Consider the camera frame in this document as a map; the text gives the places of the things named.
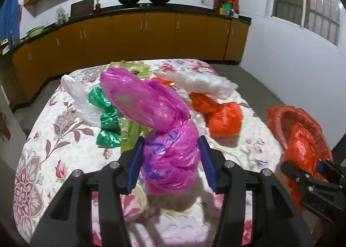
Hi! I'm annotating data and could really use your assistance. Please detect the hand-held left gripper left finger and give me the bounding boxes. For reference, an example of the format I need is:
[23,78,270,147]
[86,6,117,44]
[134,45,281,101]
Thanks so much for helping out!
[30,137,145,247]

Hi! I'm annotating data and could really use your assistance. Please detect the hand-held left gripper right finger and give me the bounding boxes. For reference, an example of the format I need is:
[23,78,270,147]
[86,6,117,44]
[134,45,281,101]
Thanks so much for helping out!
[199,136,315,247]

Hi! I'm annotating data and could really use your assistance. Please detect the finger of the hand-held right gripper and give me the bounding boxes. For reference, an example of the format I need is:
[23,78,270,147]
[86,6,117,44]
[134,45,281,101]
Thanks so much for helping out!
[317,158,346,186]
[280,160,318,191]

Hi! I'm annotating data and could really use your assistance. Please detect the long orange plastic bag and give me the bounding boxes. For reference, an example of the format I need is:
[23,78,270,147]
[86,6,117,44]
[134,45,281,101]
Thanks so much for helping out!
[282,123,323,212]

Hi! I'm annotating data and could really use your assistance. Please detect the green plastic bag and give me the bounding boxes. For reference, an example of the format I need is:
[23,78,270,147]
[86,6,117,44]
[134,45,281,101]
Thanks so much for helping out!
[88,87,122,149]

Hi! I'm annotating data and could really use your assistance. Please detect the knotted orange plastic bag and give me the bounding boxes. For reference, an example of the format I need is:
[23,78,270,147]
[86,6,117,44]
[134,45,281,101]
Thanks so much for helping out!
[188,91,243,137]

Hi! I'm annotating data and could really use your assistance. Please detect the red plastic basket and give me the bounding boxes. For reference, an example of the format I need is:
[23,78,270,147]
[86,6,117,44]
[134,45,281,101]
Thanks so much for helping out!
[266,105,333,161]

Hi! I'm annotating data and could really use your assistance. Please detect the orange-red basket liner bag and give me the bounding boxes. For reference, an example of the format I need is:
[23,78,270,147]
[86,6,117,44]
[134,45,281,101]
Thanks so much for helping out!
[266,105,333,159]

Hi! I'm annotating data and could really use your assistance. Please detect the pink plastic bag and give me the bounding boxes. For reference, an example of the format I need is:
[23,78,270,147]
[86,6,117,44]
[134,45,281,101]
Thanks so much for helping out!
[99,68,202,196]

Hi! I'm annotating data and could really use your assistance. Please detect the clear crinkled plastic bag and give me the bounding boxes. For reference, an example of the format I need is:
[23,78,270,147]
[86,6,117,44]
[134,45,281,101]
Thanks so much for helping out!
[153,69,238,101]

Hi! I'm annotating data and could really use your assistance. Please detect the white plastic bag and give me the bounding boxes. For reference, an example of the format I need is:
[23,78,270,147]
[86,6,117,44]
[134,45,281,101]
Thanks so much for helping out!
[60,74,102,128]

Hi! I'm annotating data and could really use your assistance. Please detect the floral quilted cloth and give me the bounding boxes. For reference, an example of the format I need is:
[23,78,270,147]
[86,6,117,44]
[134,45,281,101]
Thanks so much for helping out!
[13,58,284,246]

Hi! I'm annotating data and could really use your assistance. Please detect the wooden base cabinets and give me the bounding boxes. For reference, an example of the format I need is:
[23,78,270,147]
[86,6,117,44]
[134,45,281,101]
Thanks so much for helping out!
[12,12,249,109]

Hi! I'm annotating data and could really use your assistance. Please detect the white appliance with floral decal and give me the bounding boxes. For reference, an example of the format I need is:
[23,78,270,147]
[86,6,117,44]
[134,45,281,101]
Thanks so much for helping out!
[0,85,26,161]

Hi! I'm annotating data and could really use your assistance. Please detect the green and yellow boxes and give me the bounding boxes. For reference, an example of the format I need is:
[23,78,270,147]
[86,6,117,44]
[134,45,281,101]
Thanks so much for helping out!
[219,2,233,16]

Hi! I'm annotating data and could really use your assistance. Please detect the brown rectangular board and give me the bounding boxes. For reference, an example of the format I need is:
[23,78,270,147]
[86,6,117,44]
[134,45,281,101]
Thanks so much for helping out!
[71,0,95,18]

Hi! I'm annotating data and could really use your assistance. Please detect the glass jar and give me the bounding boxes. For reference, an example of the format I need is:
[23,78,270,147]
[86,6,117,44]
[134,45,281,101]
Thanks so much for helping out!
[55,7,69,24]

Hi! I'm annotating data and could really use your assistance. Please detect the green basin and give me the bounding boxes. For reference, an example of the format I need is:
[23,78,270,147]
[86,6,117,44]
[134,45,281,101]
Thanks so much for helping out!
[26,26,45,38]

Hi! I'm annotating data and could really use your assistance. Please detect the blue hanging cloth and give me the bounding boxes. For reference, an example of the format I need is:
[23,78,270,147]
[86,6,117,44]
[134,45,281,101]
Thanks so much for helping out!
[0,0,23,45]

